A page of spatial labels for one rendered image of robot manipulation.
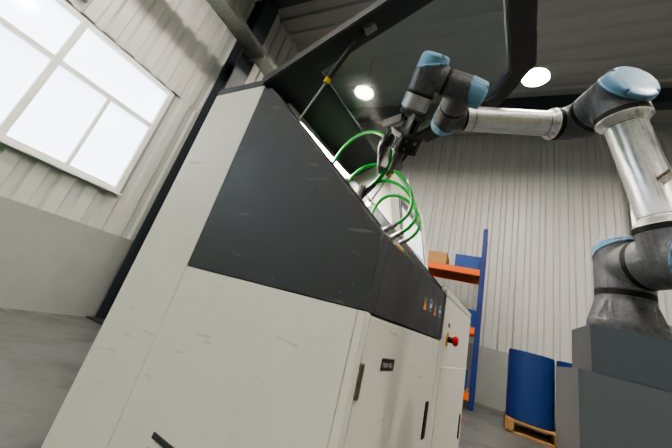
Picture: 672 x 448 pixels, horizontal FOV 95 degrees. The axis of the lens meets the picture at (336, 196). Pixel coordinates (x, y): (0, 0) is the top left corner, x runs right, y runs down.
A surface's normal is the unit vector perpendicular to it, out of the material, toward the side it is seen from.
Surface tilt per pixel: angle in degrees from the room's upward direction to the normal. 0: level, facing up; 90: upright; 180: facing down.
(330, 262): 90
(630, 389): 90
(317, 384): 90
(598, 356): 90
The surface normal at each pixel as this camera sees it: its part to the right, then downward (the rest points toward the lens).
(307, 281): -0.47, -0.43
